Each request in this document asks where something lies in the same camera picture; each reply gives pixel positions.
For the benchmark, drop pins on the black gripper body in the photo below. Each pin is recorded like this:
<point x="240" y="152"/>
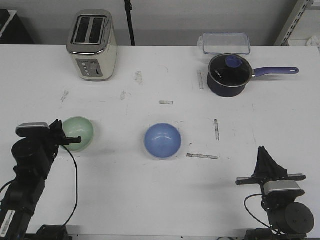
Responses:
<point x="260" y="181"/>
<point x="56" y="137"/>

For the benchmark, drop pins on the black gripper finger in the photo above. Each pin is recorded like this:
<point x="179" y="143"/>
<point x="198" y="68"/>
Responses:
<point x="270" y="167"/>
<point x="259" y="167"/>

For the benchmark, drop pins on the green bowl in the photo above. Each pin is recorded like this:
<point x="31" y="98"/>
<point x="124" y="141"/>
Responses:
<point x="78" y="127"/>

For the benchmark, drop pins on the blue bowl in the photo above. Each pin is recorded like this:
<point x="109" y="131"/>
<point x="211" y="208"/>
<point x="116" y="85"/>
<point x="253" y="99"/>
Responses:
<point x="162" y="140"/>

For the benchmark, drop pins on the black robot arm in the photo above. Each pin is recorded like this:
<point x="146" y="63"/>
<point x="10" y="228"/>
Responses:
<point x="34" y="154"/>
<point x="288" y="219"/>

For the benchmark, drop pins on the dark blue saucepan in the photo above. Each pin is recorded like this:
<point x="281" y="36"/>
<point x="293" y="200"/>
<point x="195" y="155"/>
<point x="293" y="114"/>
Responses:
<point x="228" y="92"/>

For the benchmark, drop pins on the cream and chrome toaster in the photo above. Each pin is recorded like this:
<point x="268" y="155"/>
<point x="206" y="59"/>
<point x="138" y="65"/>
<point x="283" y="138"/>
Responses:
<point x="92" y="45"/>

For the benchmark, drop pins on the glass lid with blue knob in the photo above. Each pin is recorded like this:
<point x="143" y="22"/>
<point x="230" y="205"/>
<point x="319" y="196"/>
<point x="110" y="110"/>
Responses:
<point x="230" y="70"/>

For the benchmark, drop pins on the grey metal shelf rack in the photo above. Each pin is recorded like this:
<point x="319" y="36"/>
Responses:
<point x="302" y="24"/>

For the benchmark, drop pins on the clear plastic food container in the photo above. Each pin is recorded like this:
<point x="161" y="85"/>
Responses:
<point x="213" y="43"/>

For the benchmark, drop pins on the black tripod pole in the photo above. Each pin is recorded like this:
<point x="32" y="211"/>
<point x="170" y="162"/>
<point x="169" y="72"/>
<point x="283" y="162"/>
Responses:
<point x="128" y="8"/>

